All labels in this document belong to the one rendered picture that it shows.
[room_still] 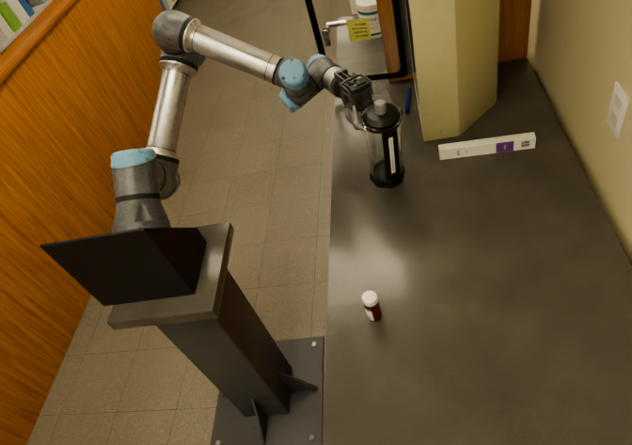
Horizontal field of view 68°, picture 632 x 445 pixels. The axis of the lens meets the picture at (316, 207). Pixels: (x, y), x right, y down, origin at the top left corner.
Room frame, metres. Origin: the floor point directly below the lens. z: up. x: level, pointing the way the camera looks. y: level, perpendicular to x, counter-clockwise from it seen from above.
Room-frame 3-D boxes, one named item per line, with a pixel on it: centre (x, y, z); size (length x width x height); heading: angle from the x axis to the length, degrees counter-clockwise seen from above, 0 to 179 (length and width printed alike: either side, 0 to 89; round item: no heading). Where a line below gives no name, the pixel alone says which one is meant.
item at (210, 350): (0.97, 0.47, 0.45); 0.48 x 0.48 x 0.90; 74
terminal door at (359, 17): (1.50, -0.34, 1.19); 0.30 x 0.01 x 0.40; 63
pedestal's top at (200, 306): (0.97, 0.47, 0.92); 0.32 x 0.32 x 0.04; 74
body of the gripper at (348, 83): (1.11, -0.20, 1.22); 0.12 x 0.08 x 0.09; 14
